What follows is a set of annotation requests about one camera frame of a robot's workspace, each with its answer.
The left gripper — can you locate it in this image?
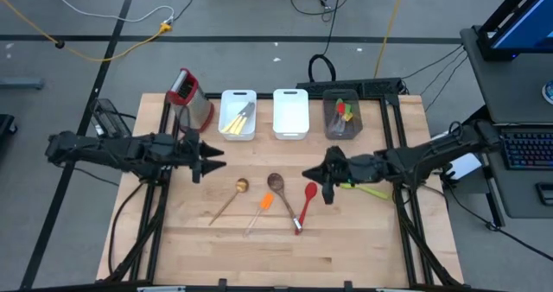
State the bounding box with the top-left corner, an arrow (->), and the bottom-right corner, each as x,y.
171,126 -> 228,185

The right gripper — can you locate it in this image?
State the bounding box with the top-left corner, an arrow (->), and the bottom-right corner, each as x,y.
301,145 -> 391,206

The red silicone spoon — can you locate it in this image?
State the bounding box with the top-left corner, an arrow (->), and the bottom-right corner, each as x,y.
294,181 -> 319,237

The yellow-handled table knife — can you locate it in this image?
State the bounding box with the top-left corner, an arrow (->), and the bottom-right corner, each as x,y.
233,103 -> 257,136
227,102 -> 254,136
220,103 -> 251,134

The dark wooden spoon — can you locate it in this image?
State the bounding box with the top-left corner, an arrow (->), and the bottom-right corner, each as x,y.
266,172 -> 304,234

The green silicone spoon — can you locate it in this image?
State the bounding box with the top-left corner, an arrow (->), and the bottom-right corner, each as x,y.
339,181 -> 391,200

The orange spatula clear handle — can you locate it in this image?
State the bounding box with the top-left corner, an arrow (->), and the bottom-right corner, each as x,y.
242,192 -> 276,238

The red spatula clear handle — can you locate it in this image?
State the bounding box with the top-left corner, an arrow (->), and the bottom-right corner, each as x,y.
334,102 -> 348,133

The green spatula clear handle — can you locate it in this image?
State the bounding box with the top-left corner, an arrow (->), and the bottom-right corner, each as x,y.
333,97 -> 353,131

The grey plastic bin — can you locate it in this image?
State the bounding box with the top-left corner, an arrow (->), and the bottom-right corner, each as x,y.
322,88 -> 365,141

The white plastic bin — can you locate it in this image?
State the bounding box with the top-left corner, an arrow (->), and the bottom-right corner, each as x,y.
217,88 -> 258,143
271,88 -> 311,142

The long black perforated box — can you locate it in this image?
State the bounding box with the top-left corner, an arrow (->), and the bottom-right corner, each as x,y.
295,77 -> 404,99

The small black perforated box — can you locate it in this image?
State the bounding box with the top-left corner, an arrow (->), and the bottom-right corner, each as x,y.
91,98 -> 133,139

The black desk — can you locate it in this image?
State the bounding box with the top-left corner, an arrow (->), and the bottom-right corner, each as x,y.
459,23 -> 553,220

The black keyboard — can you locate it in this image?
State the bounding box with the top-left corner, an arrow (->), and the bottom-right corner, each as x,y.
500,128 -> 553,171

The computer monitor on stand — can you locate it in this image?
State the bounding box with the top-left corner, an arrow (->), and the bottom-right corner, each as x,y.
476,0 -> 553,62

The steel box grater red handle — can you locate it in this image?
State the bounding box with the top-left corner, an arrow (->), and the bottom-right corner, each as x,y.
165,67 -> 216,134

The black looped cable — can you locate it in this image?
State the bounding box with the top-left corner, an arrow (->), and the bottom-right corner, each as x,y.
307,0 -> 346,84

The black aluminium table frame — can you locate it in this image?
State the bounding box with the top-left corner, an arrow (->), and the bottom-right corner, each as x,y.
103,92 -> 467,292

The yellow floor cable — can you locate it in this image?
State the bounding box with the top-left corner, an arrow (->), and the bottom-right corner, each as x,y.
0,0 -> 173,64

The yellow hanging cable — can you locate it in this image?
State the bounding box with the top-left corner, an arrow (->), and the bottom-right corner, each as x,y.
372,0 -> 409,79

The white floor cable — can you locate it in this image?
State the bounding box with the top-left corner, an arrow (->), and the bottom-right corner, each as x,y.
40,0 -> 176,26

